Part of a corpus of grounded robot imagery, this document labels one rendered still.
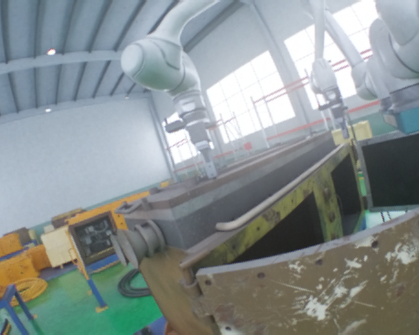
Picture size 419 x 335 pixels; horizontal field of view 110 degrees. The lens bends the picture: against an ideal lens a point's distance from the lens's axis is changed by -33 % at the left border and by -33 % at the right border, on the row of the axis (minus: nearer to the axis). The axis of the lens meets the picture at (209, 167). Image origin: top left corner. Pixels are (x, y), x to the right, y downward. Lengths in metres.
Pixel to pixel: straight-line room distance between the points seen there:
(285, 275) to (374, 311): 0.22
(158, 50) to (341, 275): 0.56
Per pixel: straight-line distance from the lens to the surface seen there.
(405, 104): 0.66
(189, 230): 0.55
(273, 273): 0.39
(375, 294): 0.47
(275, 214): 0.67
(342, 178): 1.68
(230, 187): 0.64
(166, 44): 0.52
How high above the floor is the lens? 1.41
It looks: 1 degrees down
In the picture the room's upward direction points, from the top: 19 degrees counter-clockwise
